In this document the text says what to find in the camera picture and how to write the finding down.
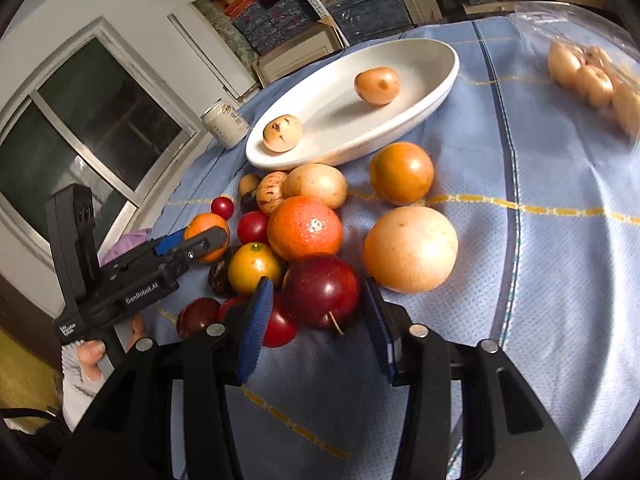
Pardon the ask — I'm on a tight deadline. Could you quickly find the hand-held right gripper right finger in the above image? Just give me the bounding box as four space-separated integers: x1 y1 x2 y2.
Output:
362 277 583 480

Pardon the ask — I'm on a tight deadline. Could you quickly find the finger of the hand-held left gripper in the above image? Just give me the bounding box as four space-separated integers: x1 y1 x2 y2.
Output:
166 226 230 275
150 229 190 257

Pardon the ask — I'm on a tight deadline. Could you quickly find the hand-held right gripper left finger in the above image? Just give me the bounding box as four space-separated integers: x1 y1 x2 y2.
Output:
52 277 275 480

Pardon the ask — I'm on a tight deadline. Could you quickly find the orange tangerine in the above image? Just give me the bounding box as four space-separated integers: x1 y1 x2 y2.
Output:
183 213 231 264

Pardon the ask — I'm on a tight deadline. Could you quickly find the dark purple passion fruit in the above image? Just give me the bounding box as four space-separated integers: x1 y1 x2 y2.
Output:
208 247 241 298

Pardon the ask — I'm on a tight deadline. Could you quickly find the small red cherry tomato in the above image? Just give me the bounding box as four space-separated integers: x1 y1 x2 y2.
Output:
210 196 236 221

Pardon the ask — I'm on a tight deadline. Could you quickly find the red apple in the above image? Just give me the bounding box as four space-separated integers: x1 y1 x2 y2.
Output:
281 254 362 336

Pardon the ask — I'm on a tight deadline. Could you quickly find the brown-spotted tan fruit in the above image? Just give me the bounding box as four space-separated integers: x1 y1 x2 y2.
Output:
262 114 303 153

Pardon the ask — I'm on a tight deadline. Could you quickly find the orange persimmon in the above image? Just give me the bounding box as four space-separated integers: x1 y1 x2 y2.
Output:
369 142 435 206

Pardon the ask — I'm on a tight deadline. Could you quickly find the white oval plate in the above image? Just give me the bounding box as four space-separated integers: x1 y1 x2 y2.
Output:
245 38 460 171

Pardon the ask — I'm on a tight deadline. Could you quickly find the smooth tan round fruit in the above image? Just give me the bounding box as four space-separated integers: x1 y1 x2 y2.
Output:
354 67 401 106

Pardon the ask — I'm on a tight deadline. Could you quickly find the person's left hand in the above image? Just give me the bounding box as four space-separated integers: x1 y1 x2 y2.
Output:
60 314 149 433

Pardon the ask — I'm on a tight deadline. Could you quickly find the small red plum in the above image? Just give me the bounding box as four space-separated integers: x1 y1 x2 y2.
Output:
216 295 248 323

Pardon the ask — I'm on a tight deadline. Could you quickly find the purple plastic bag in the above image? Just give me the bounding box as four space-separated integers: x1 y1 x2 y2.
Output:
100 228 153 266

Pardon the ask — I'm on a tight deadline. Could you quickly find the dark red plum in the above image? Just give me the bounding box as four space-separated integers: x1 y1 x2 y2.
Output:
176 297 222 340

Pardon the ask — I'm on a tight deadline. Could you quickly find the speckled tan passion fruit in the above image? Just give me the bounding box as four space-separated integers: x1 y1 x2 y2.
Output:
256 170 290 217

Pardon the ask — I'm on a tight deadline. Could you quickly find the large pale grapefruit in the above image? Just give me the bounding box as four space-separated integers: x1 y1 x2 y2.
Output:
363 205 459 294

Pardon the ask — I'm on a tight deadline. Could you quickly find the large orange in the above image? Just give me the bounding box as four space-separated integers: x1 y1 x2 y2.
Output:
266 195 344 262

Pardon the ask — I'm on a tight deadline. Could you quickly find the white drink can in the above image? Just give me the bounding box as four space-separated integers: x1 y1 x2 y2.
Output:
201 99 250 150

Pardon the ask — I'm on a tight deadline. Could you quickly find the tan pear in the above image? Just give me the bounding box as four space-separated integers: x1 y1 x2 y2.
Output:
284 163 348 210

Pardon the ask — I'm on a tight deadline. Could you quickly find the white framed window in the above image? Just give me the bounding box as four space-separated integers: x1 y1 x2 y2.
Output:
0 17 201 261

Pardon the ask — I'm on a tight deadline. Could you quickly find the blue striped tablecloth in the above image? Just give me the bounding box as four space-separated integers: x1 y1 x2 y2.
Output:
140 15 640 480

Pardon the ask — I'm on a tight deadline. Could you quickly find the green marbled panel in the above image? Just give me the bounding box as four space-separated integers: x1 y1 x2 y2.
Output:
192 0 257 90

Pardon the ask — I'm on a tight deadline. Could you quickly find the wooden framed panel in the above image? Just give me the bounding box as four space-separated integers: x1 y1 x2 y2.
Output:
252 22 347 87

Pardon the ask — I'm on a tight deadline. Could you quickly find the metal shelf rack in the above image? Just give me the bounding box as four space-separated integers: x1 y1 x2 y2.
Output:
272 0 616 51

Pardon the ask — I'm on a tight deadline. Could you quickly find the cluster of small orange loquats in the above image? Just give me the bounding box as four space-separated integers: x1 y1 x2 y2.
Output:
547 41 640 136

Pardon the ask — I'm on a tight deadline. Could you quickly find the clear plastic clamshell box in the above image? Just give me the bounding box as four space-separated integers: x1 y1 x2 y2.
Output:
510 0 640 151

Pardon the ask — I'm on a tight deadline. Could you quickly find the white wall pipe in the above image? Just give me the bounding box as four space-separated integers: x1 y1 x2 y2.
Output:
167 12 256 96

